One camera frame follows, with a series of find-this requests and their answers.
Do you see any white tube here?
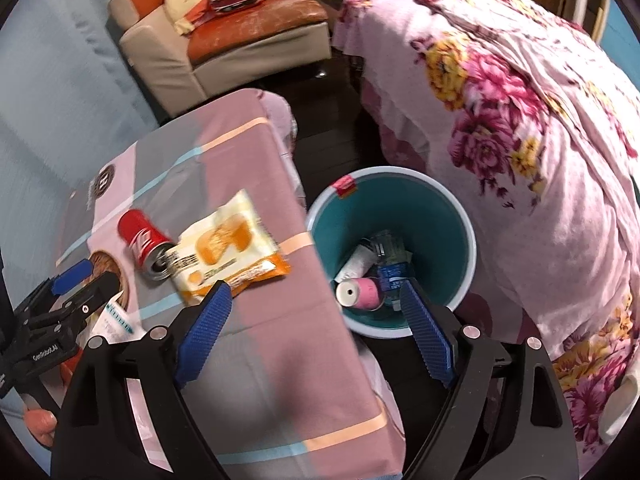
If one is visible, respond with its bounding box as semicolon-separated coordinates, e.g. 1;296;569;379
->
334;245;378;283

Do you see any person's left hand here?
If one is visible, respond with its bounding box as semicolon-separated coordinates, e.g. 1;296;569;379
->
22;407;58;448

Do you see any clear plastic wrapper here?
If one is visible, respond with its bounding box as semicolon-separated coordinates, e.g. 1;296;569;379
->
367;230;412;263

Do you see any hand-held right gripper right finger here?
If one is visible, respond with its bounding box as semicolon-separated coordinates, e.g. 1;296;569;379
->
399;280;576;480

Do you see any orange white snack packet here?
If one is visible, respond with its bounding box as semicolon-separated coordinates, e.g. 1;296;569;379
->
170;189;292;307

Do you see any blue plastic bottle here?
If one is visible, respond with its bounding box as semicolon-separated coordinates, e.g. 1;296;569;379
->
377;262;416;306

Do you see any clear green print snack packet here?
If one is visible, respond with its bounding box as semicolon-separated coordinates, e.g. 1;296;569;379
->
87;250;146;346

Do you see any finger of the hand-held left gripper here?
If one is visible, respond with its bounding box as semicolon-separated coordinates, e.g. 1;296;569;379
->
55;271;118;320
15;259;96;313

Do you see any teal trash bin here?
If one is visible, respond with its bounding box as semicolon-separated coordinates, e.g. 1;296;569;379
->
305;166;477;338

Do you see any pink floral blanket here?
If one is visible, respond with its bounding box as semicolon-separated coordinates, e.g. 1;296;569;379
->
332;0;640;461

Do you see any red soda can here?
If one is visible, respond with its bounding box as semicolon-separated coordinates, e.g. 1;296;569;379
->
117;209;178;281

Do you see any beige orange armchair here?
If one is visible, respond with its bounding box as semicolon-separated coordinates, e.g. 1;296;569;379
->
107;0;331;116

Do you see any yellow cushion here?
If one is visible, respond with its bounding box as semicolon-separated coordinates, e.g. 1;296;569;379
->
165;0;213;36

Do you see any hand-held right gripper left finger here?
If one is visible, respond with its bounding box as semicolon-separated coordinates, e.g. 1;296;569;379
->
50;280;233;480

